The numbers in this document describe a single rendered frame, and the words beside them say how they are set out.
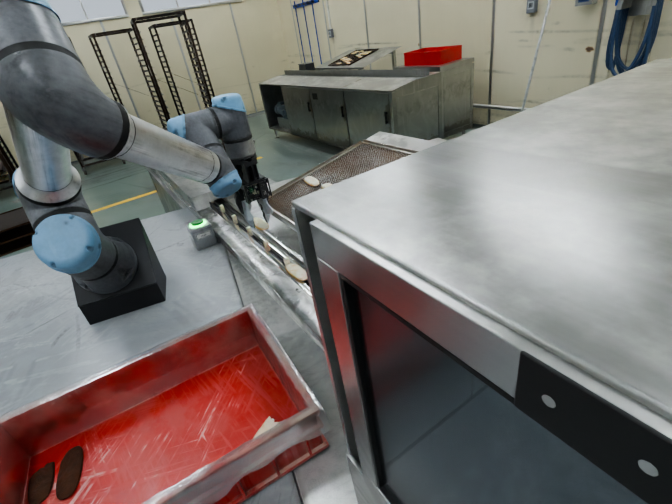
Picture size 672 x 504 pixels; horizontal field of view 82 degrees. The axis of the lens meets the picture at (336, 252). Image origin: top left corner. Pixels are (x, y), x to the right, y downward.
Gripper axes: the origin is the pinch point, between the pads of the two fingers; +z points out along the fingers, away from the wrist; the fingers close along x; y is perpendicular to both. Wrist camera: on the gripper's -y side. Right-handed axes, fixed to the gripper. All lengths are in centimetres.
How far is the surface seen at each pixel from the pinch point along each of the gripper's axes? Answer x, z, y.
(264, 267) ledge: -6.1, 7.4, 13.7
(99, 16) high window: 51, -109, -700
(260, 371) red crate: -21, 11, 44
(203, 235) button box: -13.4, 7.1, -20.5
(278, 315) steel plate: -10.7, 11.6, 29.9
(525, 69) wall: 369, 26, -166
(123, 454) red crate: -48, 11, 45
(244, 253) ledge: -7.4, 7.4, 1.7
